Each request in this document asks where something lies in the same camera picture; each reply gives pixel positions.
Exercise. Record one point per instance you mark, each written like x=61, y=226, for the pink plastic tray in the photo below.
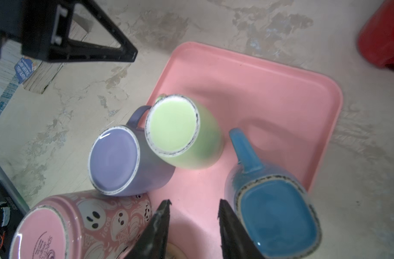
x=288, y=115

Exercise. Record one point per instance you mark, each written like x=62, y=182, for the light green ceramic mug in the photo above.
x=183, y=132

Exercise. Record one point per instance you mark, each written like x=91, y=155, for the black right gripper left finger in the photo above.
x=153, y=242

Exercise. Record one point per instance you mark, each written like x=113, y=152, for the purple ceramic mug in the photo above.
x=121, y=163

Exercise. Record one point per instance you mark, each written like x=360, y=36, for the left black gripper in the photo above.
x=42, y=29

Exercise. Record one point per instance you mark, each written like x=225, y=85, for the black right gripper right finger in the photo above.
x=235, y=241

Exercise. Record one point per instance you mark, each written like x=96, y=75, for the pink ghost pattern mug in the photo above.
x=81, y=225

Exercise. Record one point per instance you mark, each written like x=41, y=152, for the blue dotted ceramic mug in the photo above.
x=271, y=204

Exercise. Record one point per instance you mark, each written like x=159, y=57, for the red ceramic mug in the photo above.
x=376, y=39

